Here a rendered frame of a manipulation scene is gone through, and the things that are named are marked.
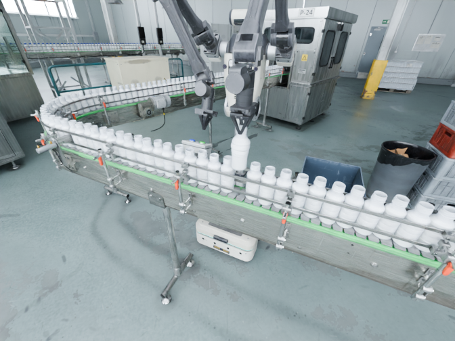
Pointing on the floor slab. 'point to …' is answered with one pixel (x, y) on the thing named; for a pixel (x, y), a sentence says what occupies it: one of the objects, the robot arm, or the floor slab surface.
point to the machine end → (309, 63)
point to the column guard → (378, 67)
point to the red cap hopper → (50, 39)
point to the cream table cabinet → (137, 70)
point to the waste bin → (398, 169)
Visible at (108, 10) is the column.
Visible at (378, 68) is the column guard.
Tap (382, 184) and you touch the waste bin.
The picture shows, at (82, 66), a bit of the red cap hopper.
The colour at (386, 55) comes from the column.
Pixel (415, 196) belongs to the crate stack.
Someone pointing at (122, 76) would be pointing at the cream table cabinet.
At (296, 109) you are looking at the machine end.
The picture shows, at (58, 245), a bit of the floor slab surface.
